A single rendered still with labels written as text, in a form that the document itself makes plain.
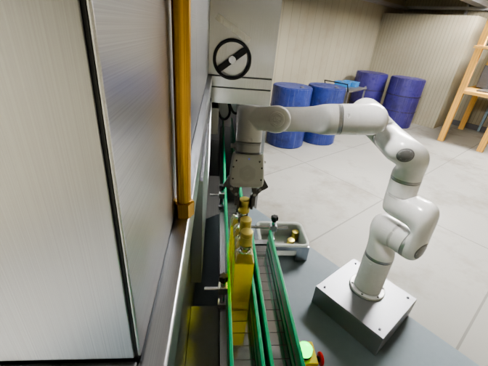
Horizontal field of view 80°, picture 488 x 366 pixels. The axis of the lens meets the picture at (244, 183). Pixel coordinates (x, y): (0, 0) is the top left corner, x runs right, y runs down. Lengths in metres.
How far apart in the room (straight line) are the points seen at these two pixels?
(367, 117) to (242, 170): 0.36
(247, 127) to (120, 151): 0.65
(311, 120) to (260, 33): 0.98
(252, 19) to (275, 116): 1.05
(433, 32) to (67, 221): 7.92
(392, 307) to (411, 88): 6.20
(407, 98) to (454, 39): 1.45
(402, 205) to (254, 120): 0.50
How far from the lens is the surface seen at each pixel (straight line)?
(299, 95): 4.52
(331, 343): 1.14
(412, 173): 0.94
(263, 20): 1.78
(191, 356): 0.90
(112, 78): 0.18
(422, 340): 1.30
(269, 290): 1.05
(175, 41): 0.36
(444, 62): 7.85
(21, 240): 0.23
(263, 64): 1.80
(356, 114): 0.84
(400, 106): 7.17
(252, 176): 0.84
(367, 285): 1.17
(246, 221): 0.84
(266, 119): 0.80
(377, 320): 1.15
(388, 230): 1.04
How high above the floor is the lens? 1.65
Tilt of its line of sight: 28 degrees down
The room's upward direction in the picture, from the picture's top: 5 degrees clockwise
